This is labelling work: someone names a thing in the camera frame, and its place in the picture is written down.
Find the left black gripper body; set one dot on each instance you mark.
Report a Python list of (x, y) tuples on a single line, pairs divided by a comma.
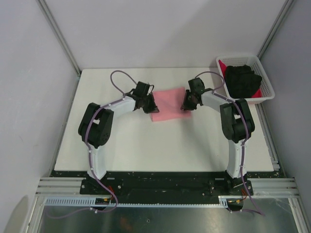
[(148, 105)]

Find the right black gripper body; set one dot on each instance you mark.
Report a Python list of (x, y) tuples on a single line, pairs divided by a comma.
[(189, 101)]

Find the pink t shirt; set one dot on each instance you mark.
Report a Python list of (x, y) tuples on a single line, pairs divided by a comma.
[(169, 103)]

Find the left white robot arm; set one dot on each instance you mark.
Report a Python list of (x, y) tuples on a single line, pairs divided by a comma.
[(96, 126)]

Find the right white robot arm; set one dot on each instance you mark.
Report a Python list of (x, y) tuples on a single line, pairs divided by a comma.
[(237, 126)]

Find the red t shirt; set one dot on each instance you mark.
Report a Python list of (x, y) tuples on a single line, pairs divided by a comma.
[(222, 67)]

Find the black t shirt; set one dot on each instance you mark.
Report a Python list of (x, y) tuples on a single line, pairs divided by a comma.
[(242, 81)]

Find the white plastic basket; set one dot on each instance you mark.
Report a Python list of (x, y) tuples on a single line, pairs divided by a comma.
[(266, 89)]

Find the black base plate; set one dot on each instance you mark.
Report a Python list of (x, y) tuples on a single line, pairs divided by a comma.
[(175, 187)]

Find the right aluminium frame post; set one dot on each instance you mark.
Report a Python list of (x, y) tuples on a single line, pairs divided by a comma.
[(280, 19)]

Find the aluminium frame post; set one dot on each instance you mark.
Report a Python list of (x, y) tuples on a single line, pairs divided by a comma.
[(47, 13), (280, 19)]

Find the aluminium frame rail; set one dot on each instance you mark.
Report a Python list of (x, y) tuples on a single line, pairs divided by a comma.
[(262, 187)]

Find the grey slotted cable duct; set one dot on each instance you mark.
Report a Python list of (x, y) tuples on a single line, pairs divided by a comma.
[(212, 202)]

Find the left aluminium frame post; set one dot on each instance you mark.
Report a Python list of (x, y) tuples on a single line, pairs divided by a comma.
[(47, 13)]

